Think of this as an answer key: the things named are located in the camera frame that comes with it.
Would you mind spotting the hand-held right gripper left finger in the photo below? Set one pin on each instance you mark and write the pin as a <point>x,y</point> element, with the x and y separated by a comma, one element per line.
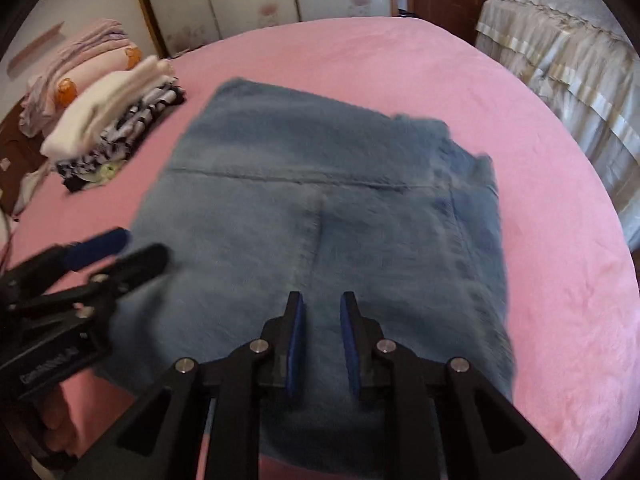
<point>298,345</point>

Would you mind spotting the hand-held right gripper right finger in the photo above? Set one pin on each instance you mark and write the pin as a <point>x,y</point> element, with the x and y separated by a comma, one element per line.
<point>348,345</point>

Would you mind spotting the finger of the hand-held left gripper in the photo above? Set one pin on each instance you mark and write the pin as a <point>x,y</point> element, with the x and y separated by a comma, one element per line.
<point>140,262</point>
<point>95,247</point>

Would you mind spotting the blue denim jeans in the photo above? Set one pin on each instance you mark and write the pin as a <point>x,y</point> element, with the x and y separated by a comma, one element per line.
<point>300,210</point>

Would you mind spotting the person's left hand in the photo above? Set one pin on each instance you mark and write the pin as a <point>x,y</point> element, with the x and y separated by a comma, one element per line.
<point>57,425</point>

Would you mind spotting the black white patterned folded garment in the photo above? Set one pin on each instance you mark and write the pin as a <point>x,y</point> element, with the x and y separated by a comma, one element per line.
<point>125,130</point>

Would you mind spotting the brown wooden headboard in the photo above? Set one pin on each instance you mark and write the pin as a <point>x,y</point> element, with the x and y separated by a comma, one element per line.
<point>15,150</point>

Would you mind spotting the pink folded quilt orange print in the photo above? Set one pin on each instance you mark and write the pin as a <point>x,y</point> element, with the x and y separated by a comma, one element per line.
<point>50,90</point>

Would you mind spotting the lilac folded blanket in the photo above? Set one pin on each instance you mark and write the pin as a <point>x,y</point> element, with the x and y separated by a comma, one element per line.
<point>95,35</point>

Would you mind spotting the pink fleece bed blanket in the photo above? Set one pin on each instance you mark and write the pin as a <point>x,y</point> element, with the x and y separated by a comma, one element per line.
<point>550,260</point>

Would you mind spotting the bed with beige ruffled cover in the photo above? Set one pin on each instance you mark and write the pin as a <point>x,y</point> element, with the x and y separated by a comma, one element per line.
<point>565,60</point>

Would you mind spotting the pink wall shelf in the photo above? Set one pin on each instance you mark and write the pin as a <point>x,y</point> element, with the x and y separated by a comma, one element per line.
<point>35,50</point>

